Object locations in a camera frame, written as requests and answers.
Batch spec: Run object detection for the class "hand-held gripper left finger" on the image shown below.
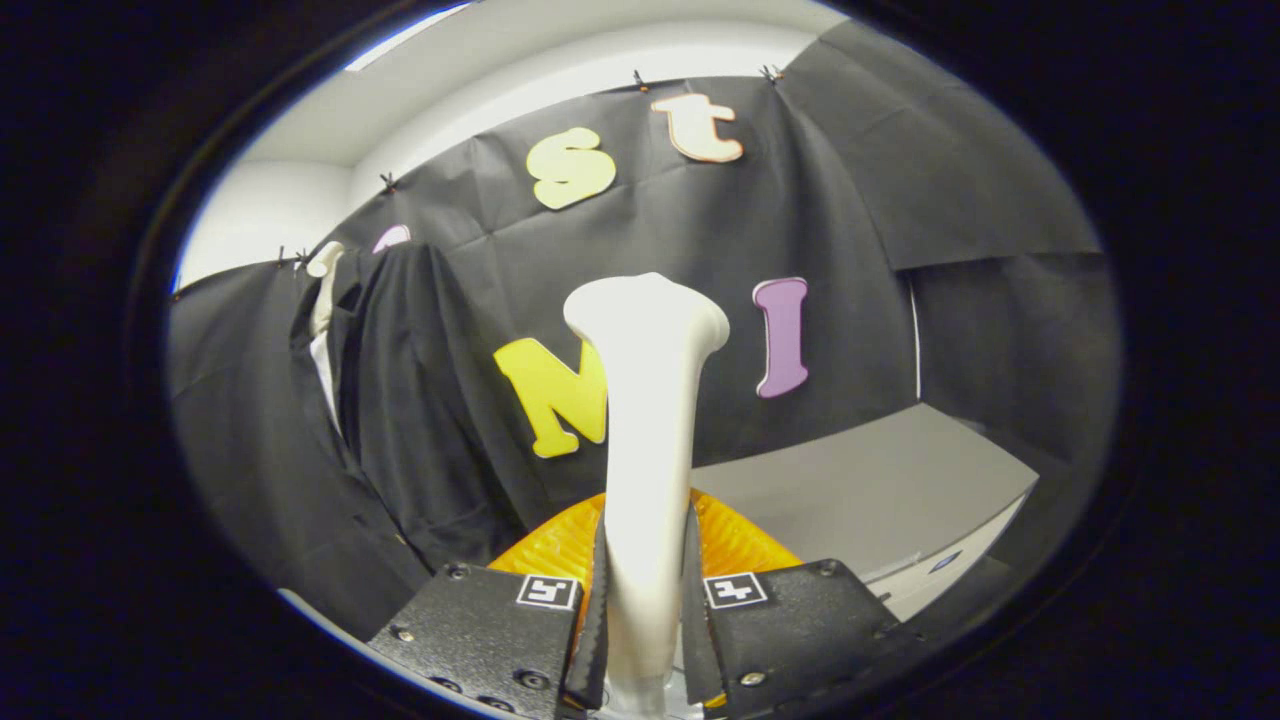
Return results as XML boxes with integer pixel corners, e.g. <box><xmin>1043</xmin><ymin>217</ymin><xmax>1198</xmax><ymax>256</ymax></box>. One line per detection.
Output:
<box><xmin>366</xmin><ymin>492</ymin><xmax>611</xmax><ymax>720</ymax></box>

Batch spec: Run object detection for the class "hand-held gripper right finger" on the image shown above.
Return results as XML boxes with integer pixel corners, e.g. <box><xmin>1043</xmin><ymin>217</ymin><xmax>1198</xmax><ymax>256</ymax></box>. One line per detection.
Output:
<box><xmin>683</xmin><ymin>488</ymin><xmax>906</xmax><ymax>719</ymax></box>

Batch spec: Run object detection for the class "white garment steamer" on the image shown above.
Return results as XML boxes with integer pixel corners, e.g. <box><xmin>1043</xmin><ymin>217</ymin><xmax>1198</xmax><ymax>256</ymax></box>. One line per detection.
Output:
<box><xmin>563</xmin><ymin>272</ymin><xmax>731</xmax><ymax>719</ymax></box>

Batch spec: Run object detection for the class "black suit jacket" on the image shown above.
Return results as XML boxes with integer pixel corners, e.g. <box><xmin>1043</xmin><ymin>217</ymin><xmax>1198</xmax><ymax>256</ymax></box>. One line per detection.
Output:
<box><xmin>290</xmin><ymin>240</ymin><xmax>551</xmax><ymax>573</ymax></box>

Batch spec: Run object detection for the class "grey cabinet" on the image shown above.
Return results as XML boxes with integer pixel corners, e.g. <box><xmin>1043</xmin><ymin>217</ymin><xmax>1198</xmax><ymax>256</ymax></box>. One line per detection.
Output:
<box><xmin>690</xmin><ymin>402</ymin><xmax>1041</xmax><ymax>623</ymax></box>

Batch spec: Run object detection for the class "black backdrop cloth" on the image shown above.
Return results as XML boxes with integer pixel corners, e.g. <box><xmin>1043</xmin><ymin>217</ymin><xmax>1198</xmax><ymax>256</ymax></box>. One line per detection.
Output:
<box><xmin>165</xmin><ymin>20</ymin><xmax>1121</xmax><ymax>641</ymax></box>

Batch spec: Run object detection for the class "thin white cord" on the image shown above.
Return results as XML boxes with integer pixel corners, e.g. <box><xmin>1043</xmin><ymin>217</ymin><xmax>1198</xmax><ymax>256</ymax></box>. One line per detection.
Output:
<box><xmin>908</xmin><ymin>275</ymin><xmax>923</xmax><ymax>401</ymax></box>

